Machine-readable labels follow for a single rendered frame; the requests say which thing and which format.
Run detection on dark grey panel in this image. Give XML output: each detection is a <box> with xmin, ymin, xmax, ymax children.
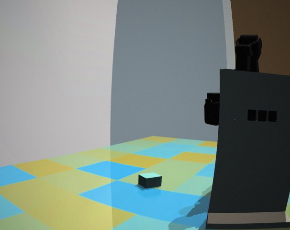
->
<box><xmin>206</xmin><ymin>69</ymin><xmax>290</xmax><ymax>230</ymax></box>

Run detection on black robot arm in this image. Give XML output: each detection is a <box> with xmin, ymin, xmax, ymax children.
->
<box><xmin>204</xmin><ymin>35</ymin><xmax>262</xmax><ymax>126</ymax></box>

